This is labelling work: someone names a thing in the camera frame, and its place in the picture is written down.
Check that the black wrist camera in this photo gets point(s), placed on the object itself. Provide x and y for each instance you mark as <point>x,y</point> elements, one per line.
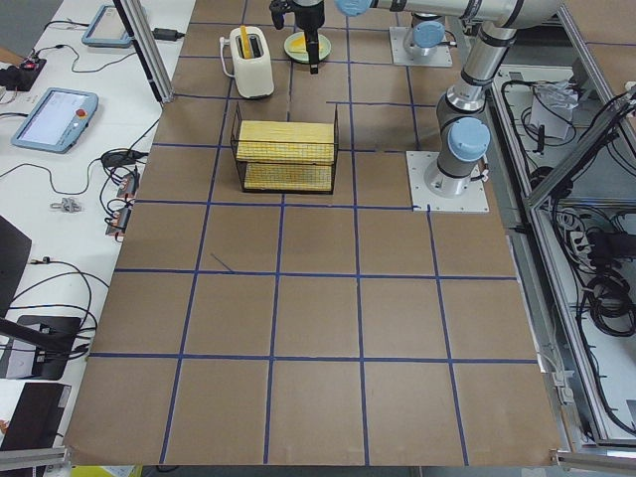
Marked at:
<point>278,9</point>

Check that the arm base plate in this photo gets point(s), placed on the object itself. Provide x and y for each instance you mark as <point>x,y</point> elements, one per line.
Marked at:
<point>431,191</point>
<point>441,58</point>

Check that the toast slice in toaster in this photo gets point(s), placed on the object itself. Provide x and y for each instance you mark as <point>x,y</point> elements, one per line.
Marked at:
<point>244,42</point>

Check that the triangular bread on plate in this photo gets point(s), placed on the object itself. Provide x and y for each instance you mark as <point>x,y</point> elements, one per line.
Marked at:
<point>298,45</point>

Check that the white toaster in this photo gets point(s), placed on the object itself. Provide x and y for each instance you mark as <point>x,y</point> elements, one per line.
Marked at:
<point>254,77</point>

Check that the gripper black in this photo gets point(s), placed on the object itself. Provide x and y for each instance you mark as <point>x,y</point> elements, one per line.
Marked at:
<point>308,19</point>

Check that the far teach pendant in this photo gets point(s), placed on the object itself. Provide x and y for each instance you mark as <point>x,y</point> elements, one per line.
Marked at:
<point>106,30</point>

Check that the black power adapter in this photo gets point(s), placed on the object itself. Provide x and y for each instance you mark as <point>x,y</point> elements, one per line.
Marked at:
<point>163,34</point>

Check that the green plate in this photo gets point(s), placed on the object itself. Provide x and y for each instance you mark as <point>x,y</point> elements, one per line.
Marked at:
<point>325,49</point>

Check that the aluminium frame post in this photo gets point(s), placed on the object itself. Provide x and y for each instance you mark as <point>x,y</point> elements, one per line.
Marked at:
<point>136,25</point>

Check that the teach pendant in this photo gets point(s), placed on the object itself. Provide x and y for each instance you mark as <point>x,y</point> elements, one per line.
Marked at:
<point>57,121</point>
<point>106,30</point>

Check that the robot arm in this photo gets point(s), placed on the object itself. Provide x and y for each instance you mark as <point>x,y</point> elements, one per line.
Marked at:
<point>464,137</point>
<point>425,33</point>

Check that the black monitor stand base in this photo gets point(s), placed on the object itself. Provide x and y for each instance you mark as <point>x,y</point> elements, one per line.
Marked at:
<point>39,346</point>

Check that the near teach pendant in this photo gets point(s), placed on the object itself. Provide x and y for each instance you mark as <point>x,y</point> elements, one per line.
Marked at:
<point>57,121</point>

